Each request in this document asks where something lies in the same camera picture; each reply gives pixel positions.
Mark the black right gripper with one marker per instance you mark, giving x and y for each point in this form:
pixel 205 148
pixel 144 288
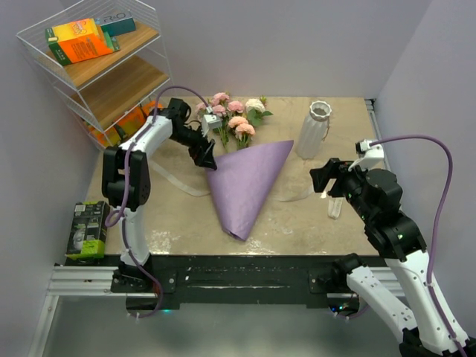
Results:
pixel 332 169

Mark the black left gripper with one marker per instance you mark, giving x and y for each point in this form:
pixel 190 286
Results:
pixel 201 157

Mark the beige ribbon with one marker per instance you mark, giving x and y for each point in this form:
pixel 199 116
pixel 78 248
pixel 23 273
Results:
pixel 334 204

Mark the purple pink wrapping paper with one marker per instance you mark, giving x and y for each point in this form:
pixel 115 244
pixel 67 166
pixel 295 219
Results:
pixel 242 182

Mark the peach two-bloom flower stem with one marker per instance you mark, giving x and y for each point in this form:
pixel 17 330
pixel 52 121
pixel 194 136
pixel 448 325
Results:
pixel 243 131

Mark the pink two-bloom flower stem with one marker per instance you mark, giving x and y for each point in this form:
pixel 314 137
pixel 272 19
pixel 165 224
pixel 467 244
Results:
pixel 222 132

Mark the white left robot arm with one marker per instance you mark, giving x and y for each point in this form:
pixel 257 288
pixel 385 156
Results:
pixel 127 186

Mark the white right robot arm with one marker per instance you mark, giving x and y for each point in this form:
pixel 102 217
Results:
pixel 423 325

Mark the white ribbed ceramic vase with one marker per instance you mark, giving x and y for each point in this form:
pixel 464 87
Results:
pixel 314 129

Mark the white flower stem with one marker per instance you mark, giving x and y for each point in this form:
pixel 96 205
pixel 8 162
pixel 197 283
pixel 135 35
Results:
pixel 256 110

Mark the small orange box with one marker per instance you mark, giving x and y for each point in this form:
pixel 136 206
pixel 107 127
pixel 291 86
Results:
pixel 149 108

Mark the green black product box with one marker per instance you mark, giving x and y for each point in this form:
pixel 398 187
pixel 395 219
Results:
pixel 87 239

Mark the teal box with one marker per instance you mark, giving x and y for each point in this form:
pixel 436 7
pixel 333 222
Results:
pixel 116 24

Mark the orange yellow carton box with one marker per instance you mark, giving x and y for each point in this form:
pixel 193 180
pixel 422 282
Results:
pixel 79 41

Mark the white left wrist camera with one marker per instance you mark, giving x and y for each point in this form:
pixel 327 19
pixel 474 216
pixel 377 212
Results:
pixel 210 121

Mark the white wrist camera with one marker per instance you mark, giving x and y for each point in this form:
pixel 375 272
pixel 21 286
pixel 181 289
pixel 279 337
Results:
pixel 369 155
pixel 210 121

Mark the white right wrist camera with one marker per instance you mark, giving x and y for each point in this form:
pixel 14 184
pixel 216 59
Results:
pixel 369 155

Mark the black mounting base rail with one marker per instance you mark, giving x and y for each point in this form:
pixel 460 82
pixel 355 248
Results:
pixel 227 279

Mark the white wire wooden shelf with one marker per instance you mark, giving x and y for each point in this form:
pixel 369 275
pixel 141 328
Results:
pixel 103 91

